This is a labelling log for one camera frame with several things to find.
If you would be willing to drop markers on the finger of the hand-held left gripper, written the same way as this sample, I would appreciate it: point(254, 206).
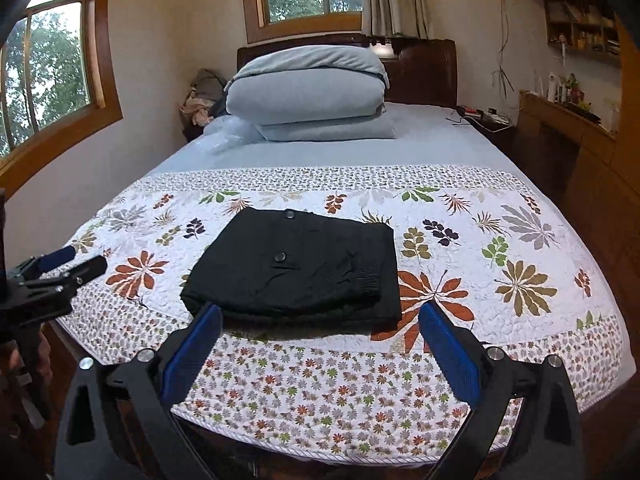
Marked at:
point(87, 270)
point(57, 257)

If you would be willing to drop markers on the black pants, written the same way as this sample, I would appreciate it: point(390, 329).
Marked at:
point(300, 270)

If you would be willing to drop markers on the large wooden-framed window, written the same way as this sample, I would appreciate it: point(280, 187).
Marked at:
point(50, 60)

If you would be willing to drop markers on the light blue bed sheet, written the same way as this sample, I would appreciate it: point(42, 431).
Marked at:
point(400, 140)

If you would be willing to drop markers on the pile of clothes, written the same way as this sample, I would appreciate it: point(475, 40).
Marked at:
point(202, 90)

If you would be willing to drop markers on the dark wooden headboard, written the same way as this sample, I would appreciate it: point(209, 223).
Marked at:
point(425, 70)

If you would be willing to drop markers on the floral quilted blanket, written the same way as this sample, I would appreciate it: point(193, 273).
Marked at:
point(300, 395)

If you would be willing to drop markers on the clear plastic bag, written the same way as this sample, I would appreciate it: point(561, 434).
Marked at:
point(230, 132)

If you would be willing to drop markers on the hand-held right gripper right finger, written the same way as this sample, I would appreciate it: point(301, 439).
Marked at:
point(450, 355)

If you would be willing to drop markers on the wooden side cabinet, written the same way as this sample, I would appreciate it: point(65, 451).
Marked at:
point(590, 185)

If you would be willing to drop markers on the wooden wall shelf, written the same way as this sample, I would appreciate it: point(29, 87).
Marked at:
point(580, 25)

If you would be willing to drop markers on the folded grey-blue duvet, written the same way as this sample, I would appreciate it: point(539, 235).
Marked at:
point(300, 95)

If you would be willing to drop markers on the dark wooden nightstand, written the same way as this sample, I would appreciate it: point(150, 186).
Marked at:
point(495, 135)

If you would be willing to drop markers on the white bottle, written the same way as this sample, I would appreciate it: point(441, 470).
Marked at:
point(552, 87)

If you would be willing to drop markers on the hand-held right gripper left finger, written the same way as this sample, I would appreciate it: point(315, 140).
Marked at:
point(197, 355)

